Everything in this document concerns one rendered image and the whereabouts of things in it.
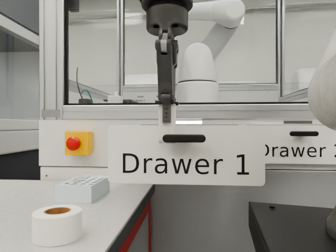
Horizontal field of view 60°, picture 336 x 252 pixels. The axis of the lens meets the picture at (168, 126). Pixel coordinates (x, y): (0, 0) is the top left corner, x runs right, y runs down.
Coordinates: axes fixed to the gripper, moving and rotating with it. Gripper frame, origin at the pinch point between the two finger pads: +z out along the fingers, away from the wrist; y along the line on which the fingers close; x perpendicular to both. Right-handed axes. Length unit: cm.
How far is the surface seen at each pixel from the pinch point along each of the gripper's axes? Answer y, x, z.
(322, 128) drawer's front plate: -33, 41, 1
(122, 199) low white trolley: -12.2, -11.4, 17.1
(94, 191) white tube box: -10.4, -17.1, 15.0
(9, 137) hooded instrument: -70, -77, 6
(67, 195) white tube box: -8.6, -22.5, 15.4
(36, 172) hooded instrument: -95, -79, 25
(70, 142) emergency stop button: -27.9, -30.5, 5.3
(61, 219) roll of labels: 13.2, -13.6, 13.3
